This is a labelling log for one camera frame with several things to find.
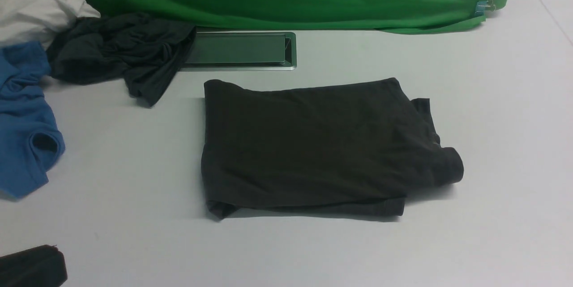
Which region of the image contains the dark teal crumpled garment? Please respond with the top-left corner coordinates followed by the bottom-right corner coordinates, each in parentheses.
top-left (46, 13), bottom-right (197, 107)

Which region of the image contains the blue binder clip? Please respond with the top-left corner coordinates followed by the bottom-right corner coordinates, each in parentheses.
top-left (475, 0), bottom-right (496, 16)

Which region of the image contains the blue crumpled garment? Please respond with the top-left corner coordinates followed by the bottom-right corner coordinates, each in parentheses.
top-left (0, 41), bottom-right (65, 201)

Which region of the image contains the white crumpled garment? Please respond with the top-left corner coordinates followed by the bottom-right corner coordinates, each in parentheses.
top-left (0, 0), bottom-right (101, 49)

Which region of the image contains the metal table cable hatch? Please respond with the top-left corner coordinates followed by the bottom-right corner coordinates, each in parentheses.
top-left (180, 32), bottom-right (297, 71)

